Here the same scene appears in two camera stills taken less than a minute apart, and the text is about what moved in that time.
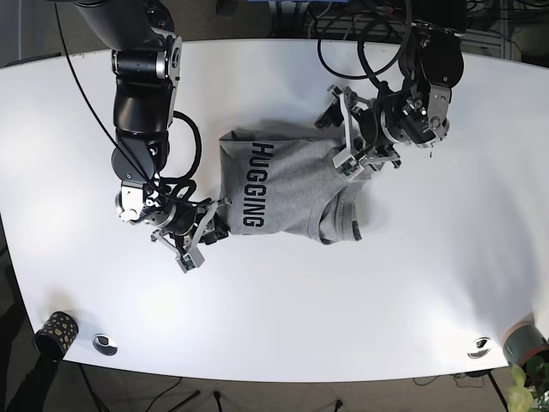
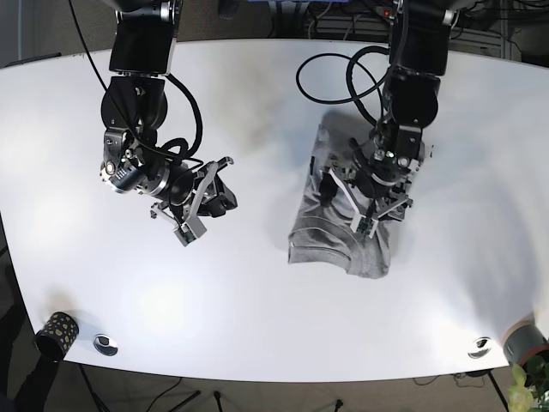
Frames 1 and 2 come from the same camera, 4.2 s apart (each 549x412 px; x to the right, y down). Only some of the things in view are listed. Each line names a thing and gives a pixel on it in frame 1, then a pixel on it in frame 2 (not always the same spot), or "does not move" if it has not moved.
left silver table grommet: (105, 344) does not move
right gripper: (358, 156) → (391, 206)
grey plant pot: (523, 341) does not move
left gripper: (179, 224) → (200, 196)
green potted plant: (529, 385) does not move
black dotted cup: (56, 336) does not move
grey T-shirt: (275, 183) → (326, 234)
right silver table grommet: (481, 348) does not move
